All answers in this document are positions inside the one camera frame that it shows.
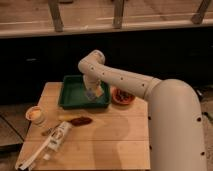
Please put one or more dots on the orange bowl with food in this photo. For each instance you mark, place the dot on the orange bowl with food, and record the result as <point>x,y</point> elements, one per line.
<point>121,97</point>

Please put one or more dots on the white plastic bottle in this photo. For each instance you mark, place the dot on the white plastic bottle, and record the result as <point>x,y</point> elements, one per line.
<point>56,139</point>

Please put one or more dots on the small white cup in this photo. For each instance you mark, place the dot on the small white cup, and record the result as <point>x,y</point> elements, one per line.
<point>35,115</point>

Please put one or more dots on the green plastic tray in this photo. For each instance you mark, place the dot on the green plastic tray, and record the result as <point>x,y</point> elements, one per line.
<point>73,94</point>

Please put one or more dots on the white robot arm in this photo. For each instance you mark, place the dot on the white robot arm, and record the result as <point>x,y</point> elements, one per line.
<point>176,135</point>

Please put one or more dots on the blue yellow sponge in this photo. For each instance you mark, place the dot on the blue yellow sponge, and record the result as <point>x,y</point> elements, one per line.
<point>93,94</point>

